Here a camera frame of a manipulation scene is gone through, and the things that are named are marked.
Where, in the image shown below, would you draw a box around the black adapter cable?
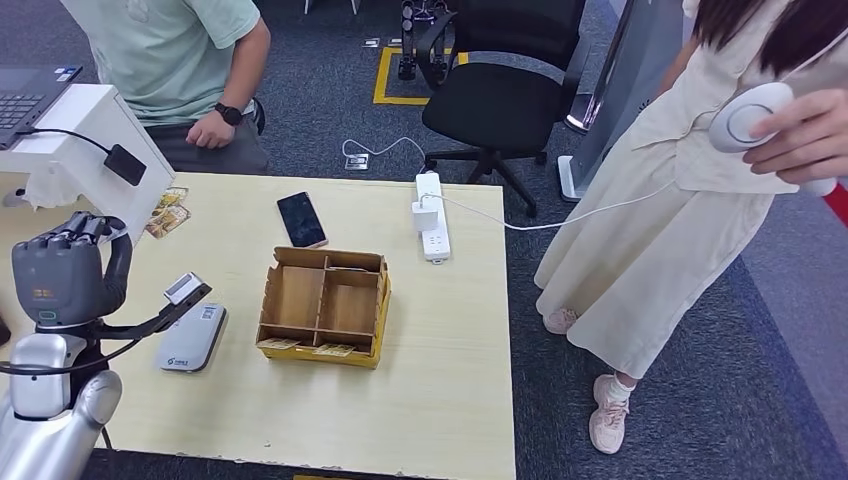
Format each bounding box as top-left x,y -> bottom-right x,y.
14,126 -> 115,158

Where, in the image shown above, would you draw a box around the white power strip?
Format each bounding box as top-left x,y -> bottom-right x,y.
415,172 -> 453,266

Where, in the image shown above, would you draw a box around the grey kiosk stand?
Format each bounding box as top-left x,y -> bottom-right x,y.
558,0 -> 688,203

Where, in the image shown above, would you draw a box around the red floor tape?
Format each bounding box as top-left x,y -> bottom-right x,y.
824,181 -> 848,228

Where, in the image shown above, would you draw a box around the white charger cable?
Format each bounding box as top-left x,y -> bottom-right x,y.
420,177 -> 678,232

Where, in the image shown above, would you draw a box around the white crumpled cloth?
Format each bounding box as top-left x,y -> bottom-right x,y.
19,165 -> 85,213

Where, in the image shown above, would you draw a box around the black smartphone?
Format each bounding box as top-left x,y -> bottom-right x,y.
276,191 -> 330,250

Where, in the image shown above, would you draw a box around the thin white cord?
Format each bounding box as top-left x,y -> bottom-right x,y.
786,25 -> 848,82

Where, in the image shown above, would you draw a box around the black power adapter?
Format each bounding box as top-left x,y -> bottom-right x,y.
103,143 -> 149,188

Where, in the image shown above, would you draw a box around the white desk riser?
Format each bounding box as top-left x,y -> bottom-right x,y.
0,84 -> 178,244

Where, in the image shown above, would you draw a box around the wooden divided box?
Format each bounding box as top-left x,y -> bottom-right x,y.
256,246 -> 393,371

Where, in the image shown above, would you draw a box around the black robot legs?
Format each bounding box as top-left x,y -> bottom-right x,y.
397,0 -> 453,82

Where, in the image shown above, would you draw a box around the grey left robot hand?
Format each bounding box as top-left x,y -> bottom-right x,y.
11,211 -> 134,329

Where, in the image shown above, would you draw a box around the black office chair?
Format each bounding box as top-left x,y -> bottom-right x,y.
415,0 -> 592,219

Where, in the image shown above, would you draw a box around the white handheld controller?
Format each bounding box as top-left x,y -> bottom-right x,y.
708,81 -> 840,199

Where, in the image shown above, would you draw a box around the white charger plug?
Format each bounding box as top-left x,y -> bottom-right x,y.
411,200 -> 441,234

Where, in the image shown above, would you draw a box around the person's left hand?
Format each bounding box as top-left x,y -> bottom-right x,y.
186,109 -> 237,151
741,88 -> 848,187

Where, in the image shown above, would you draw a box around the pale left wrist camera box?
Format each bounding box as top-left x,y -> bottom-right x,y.
164,272 -> 204,307

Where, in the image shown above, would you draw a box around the person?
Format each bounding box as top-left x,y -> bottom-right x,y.
59,0 -> 273,175
533,0 -> 848,456

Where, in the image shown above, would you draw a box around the dark laptop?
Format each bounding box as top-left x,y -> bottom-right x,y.
0,64 -> 85,151

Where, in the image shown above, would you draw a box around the white power strip cable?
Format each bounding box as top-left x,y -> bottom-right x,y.
340,135 -> 427,176

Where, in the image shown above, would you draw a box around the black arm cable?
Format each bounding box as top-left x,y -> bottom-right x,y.
0,334 -> 147,380

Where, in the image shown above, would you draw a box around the black camera bracket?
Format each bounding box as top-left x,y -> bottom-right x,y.
92,281 -> 214,343

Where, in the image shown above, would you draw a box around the grey card reader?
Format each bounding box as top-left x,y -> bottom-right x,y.
155,302 -> 229,374

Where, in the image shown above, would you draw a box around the black wristwatch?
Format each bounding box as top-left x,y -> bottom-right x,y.
213,101 -> 245,128

